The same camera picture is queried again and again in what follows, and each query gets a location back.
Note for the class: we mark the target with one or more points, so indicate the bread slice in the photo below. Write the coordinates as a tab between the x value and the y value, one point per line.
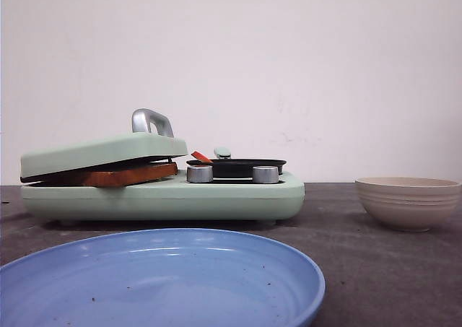
127	177

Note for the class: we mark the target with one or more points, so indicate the beige ribbed bowl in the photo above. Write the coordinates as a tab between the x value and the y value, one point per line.
409	204

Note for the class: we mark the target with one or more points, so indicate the mint green sandwich maker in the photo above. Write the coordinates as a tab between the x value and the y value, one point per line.
49	188

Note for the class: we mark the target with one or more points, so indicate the black frying pan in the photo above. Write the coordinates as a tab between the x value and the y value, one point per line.
224	166

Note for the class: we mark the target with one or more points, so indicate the pink cooked shrimp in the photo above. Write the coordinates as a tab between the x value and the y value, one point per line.
201	157

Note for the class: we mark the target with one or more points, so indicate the right silver knob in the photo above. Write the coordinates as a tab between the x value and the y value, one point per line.
265	174

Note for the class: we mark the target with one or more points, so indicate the left silver knob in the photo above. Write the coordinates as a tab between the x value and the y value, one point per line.
199	174

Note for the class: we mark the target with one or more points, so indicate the blue plastic plate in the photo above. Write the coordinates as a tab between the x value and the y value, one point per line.
166	277

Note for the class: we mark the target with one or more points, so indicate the silver knob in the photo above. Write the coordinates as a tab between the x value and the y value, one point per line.
265	174
199	174

